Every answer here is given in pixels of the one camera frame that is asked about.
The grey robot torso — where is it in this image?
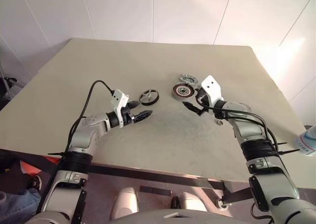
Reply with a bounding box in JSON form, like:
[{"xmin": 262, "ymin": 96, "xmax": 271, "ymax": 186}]
[{"xmin": 24, "ymin": 208, "xmax": 272, "ymax": 224}]

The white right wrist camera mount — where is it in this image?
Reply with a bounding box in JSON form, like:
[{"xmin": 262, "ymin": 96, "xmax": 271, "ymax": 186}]
[{"xmin": 197, "ymin": 75, "xmax": 225, "ymax": 109}]

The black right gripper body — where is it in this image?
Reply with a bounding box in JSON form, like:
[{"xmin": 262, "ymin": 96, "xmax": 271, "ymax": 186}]
[{"xmin": 195, "ymin": 94, "xmax": 211, "ymax": 117}]

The black wheel rotor part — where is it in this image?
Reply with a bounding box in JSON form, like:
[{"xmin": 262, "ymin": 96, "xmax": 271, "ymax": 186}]
[{"xmin": 138, "ymin": 89, "xmax": 160, "ymax": 106}]

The table caster wheel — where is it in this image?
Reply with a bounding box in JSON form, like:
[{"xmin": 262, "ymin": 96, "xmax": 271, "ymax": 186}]
[{"xmin": 216, "ymin": 199, "xmax": 229, "ymax": 211}]

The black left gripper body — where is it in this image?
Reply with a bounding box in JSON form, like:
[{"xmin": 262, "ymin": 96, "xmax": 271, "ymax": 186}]
[{"xmin": 122, "ymin": 105, "xmax": 136, "ymax": 128}]

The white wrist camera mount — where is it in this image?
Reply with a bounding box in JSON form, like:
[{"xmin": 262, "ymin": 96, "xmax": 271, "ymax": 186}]
[
  {"xmin": 197, "ymin": 75, "xmax": 225, "ymax": 109},
  {"xmin": 110, "ymin": 89, "xmax": 130, "ymax": 129}
]

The clear bottle with blue label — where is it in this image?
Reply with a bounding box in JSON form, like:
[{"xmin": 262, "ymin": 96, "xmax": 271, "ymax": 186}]
[{"xmin": 292, "ymin": 125, "xmax": 316, "ymax": 157}]

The black and white shoe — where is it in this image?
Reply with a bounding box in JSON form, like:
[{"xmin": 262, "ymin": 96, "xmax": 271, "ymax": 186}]
[{"xmin": 26, "ymin": 175, "xmax": 42, "ymax": 191}]

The orange object under table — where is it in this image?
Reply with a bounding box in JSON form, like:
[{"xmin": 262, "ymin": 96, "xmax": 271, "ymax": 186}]
[{"xmin": 19, "ymin": 159, "xmax": 41, "ymax": 175}]

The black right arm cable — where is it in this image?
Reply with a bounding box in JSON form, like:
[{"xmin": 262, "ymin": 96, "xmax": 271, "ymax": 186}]
[{"xmin": 200, "ymin": 105, "xmax": 282, "ymax": 158}]

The black metal table frame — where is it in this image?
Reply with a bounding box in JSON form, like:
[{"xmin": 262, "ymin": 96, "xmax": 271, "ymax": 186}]
[{"xmin": 0, "ymin": 149, "xmax": 255, "ymax": 206}]

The pale rounded robot foot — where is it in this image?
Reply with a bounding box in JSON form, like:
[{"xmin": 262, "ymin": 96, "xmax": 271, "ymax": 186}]
[
  {"xmin": 110, "ymin": 186, "xmax": 139, "ymax": 220},
  {"xmin": 180, "ymin": 193, "xmax": 208, "ymax": 212}
]

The motor stator with copper windings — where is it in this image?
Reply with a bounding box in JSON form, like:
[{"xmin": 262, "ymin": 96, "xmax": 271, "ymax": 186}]
[{"xmin": 169, "ymin": 82, "xmax": 196, "ymax": 102}]

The blue jeans leg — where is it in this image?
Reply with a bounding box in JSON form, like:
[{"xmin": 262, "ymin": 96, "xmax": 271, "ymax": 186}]
[{"xmin": 0, "ymin": 187, "xmax": 41, "ymax": 224}]

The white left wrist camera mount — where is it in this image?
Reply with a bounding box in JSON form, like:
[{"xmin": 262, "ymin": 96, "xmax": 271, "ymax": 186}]
[{"xmin": 110, "ymin": 89, "xmax": 130, "ymax": 129}]

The silver metal bracket part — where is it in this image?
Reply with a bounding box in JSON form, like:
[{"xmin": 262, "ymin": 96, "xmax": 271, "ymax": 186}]
[{"xmin": 177, "ymin": 73, "xmax": 198, "ymax": 85}]

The metal trolley frame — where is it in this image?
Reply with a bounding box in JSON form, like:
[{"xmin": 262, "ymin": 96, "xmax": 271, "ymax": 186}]
[{"xmin": 0, "ymin": 61, "xmax": 18, "ymax": 99}]

